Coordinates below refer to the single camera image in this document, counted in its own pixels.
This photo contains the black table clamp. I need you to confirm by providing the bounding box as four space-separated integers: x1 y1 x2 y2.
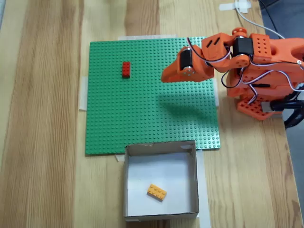
260 94 304 130

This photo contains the white tape cross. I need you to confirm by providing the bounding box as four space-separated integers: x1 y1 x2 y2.
218 0 251 14

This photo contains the red lego block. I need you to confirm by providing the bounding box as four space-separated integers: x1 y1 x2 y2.
122 61 132 78

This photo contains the yellow lego block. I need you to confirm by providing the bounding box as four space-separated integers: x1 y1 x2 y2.
146 183 168 203

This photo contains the white cable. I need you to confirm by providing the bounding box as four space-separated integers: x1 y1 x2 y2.
234 6 285 40

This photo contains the thin black cable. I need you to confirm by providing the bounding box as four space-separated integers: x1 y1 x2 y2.
258 0 285 38

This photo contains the open cardboard box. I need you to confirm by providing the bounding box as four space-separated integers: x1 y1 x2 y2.
123 140 200 220

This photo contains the green lego baseplate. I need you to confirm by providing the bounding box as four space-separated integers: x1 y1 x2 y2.
85 37 221 157

